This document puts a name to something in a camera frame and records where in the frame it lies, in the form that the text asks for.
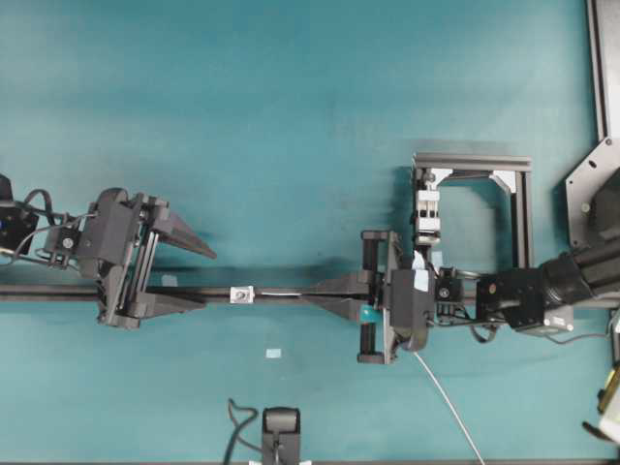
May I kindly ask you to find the black table-level camera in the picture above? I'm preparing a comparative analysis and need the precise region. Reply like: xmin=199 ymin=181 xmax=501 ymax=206
xmin=262 ymin=407 xmax=301 ymax=465

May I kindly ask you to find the teal tape patch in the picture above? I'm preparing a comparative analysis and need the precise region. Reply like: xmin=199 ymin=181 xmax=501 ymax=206
xmin=161 ymin=274 xmax=178 ymax=287

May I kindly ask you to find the thin white wire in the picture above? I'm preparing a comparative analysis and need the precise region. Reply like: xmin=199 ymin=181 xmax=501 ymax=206
xmin=256 ymin=290 xmax=485 ymax=465

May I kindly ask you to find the white bracket with hole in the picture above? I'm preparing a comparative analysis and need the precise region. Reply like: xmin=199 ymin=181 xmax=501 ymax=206
xmin=230 ymin=286 xmax=255 ymax=304

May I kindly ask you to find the yellow black object right edge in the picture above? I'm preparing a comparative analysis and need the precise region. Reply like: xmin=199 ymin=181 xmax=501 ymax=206
xmin=581 ymin=366 xmax=619 ymax=445

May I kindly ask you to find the white wire clamp block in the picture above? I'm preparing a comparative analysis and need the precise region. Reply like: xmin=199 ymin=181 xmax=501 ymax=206
xmin=415 ymin=189 xmax=441 ymax=246

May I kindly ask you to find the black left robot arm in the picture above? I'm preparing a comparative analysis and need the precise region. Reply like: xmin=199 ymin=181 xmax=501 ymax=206
xmin=1 ymin=177 xmax=216 ymax=329

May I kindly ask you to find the black square aluminium frame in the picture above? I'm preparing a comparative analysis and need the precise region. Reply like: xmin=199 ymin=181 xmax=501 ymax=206
xmin=411 ymin=151 xmax=534 ymax=268

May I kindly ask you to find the black frame rail top right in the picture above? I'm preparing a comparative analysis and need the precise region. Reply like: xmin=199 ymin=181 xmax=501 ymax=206
xmin=586 ymin=0 xmax=619 ymax=140

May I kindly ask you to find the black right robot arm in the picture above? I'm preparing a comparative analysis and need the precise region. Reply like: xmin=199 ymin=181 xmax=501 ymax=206
xmin=301 ymin=231 xmax=619 ymax=364

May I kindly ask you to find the long black aluminium rail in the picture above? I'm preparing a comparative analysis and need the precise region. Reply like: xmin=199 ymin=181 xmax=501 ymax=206
xmin=0 ymin=283 xmax=620 ymax=307

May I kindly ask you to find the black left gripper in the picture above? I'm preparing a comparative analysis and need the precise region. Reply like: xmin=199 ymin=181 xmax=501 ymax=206
xmin=77 ymin=188 xmax=217 ymax=329

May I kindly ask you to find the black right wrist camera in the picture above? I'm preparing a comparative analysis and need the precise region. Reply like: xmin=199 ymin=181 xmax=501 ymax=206
xmin=390 ymin=269 xmax=435 ymax=352

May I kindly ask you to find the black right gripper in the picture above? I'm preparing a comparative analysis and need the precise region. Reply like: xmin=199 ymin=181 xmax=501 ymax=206
xmin=302 ymin=230 xmax=434 ymax=364

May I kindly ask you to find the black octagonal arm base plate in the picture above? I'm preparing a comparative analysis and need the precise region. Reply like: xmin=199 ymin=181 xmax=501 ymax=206
xmin=565 ymin=138 xmax=619 ymax=248

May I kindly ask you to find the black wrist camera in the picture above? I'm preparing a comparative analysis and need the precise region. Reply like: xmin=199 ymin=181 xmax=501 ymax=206
xmin=390 ymin=269 xmax=435 ymax=352
xmin=75 ymin=188 xmax=140 ymax=279

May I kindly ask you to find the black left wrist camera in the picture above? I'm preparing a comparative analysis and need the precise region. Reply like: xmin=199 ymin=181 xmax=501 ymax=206
xmin=75 ymin=188 xmax=140 ymax=279

